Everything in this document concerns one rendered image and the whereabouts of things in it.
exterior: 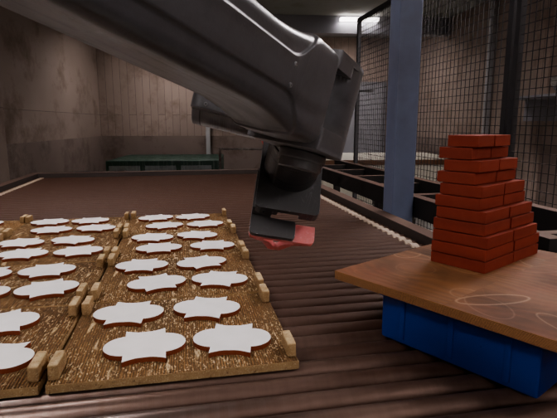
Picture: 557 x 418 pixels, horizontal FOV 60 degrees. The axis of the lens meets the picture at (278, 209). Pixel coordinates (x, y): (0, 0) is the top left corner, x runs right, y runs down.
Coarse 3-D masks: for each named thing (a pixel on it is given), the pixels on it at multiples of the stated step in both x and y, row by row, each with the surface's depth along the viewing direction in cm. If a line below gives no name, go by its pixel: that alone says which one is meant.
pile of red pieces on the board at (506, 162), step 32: (448, 160) 101; (480, 160) 98; (512, 160) 105; (448, 192) 101; (480, 192) 96; (512, 192) 105; (448, 224) 102; (480, 224) 97; (512, 224) 104; (448, 256) 102; (480, 256) 97; (512, 256) 104
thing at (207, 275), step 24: (120, 264) 136; (144, 264) 136; (168, 264) 140; (192, 264) 136; (216, 264) 136; (240, 264) 140; (96, 288) 111; (120, 288) 119; (144, 288) 116; (168, 288) 117; (192, 288) 119; (216, 288) 119; (240, 288) 119
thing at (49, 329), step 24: (0, 312) 104; (24, 312) 101; (48, 312) 104; (72, 312) 101; (0, 336) 92; (24, 336) 92; (48, 336) 92; (0, 360) 81; (24, 360) 81; (48, 360) 81; (0, 384) 75; (24, 384) 75
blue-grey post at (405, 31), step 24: (408, 0) 194; (408, 24) 196; (408, 48) 198; (408, 72) 200; (408, 96) 201; (408, 120) 203; (408, 144) 205; (408, 168) 207; (384, 192) 216; (408, 192) 209; (408, 216) 211
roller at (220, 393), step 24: (240, 384) 78; (264, 384) 78; (288, 384) 79; (312, 384) 79; (336, 384) 80; (360, 384) 80; (0, 408) 72; (24, 408) 72; (48, 408) 72; (72, 408) 72; (96, 408) 73; (120, 408) 73; (144, 408) 74
